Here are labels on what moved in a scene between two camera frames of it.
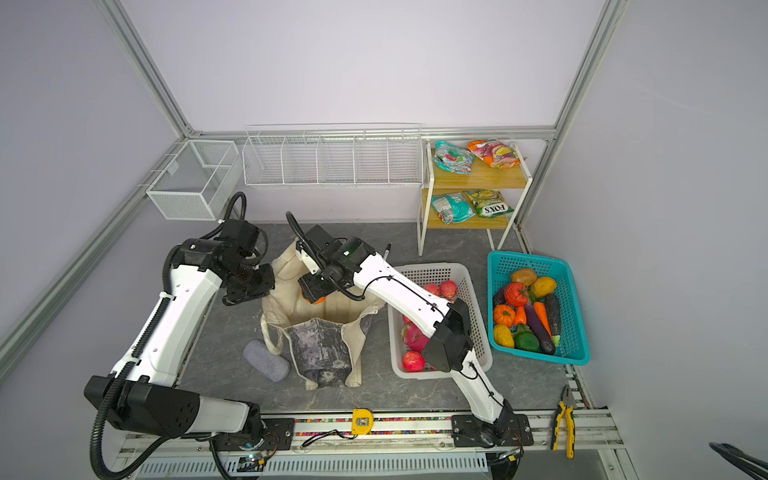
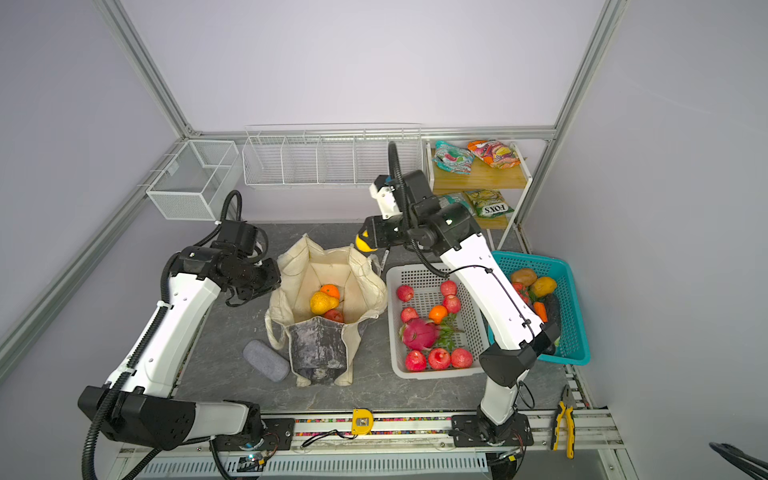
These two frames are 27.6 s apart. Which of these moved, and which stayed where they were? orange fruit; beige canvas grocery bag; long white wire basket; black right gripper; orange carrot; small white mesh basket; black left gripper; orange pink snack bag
Moved: black right gripper; orange fruit
Stayed: long white wire basket; orange carrot; beige canvas grocery bag; orange pink snack bag; black left gripper; small white mesh basket
